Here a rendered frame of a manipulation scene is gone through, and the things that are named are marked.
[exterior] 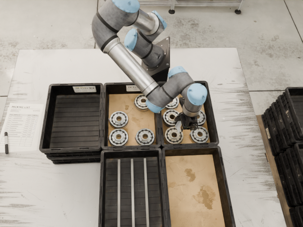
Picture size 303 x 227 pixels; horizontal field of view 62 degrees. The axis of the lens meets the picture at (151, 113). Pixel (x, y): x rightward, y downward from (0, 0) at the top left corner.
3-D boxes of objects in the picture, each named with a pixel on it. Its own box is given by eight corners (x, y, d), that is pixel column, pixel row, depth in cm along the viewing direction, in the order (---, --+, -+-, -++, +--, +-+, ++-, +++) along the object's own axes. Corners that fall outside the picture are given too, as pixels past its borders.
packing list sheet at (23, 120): (6, 103, 159) (6, 102, 159) (44, 102, 161) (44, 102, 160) (-6, 152, 144) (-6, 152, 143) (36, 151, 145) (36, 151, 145)
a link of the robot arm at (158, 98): (75, 30, 105) (153, 117, 105) (91, 10, 101) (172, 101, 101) (89, 32, 116) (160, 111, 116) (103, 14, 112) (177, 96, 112)
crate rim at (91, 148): (50, 86, 142) (49, 83, 140) (103, 84, 145) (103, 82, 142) (39, 153, 124) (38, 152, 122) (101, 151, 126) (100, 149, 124)
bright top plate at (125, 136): (108, 129, 137) (108, 129, 136) (127, 128, 138) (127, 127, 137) (109, 147, 132) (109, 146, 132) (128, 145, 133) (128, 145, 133)
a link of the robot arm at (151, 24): (141, 30, 152) (90, 9, 102) (158, 11, 147) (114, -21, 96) (153, 44, 151) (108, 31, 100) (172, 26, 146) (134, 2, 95)
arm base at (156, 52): (145, 56, 167) (134, 47, 160) (162, 43, 159) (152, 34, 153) (147, 72, 158) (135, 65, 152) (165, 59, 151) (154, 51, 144)
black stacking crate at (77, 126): (55, 95, 151) (49, 84, 141) (105, 94, 153) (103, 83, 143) (46, 159, 132) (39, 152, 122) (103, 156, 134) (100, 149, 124)
